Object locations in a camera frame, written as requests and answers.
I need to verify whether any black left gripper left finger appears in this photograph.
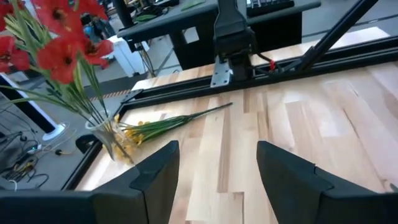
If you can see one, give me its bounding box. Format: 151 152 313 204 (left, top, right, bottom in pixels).
0 140 181 224

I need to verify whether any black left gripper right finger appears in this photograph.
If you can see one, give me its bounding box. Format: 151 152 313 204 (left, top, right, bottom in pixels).
256 140 398 224

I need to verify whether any yellow artificial flower bunch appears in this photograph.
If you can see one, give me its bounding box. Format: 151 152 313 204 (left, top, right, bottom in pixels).
113 101 234 164

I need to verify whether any red artificial flower bunch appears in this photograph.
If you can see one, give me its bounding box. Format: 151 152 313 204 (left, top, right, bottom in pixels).
29 0 115 125
0 0 103 125

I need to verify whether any smooth clear glass vase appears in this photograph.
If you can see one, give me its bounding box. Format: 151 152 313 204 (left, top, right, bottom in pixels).
85 116 135 165

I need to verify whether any white power strip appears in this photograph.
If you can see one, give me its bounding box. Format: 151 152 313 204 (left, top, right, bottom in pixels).
26 143 44 156

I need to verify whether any white and black floor stand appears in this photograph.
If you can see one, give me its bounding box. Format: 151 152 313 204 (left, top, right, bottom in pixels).
0 73 68 142

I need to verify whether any white box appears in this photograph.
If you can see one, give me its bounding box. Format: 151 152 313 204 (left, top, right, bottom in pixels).
107 34 150 78

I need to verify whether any silver mounting plate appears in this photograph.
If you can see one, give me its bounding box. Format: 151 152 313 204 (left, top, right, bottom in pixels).
210 55 233 88

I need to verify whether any green leaf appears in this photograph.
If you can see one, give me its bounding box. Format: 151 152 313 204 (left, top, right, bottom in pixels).
133 14 162 23

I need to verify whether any black backlit keyboard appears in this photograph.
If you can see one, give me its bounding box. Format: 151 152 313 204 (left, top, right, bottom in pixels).
245 0 295 9

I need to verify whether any yellow floor cable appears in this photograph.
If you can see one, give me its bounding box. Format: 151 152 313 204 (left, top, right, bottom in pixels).
54 146 78 156

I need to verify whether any black aluminium table frame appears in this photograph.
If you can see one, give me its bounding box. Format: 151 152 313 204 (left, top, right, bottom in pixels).
60 0 398 191

